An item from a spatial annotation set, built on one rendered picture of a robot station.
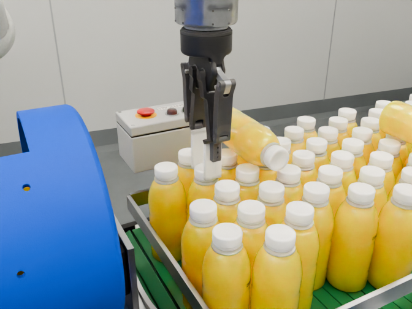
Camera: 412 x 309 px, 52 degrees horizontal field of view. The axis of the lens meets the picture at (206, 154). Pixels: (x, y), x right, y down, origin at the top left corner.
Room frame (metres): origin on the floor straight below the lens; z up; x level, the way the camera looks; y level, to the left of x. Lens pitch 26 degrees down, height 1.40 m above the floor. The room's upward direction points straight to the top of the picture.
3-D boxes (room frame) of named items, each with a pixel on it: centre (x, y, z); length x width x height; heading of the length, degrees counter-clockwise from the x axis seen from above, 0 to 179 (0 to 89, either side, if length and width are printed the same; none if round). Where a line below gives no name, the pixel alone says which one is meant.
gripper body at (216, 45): (0.63, 0.00, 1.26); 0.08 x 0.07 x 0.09; 28
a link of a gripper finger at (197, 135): (0.65, 0.01, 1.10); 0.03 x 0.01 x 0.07; 118
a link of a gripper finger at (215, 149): (0.59, -0.02, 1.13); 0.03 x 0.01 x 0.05; 28
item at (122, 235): (0.49, 0.13, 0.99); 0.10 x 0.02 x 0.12; 28
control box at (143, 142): (0.84, 0.08, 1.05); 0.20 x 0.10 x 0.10; 118
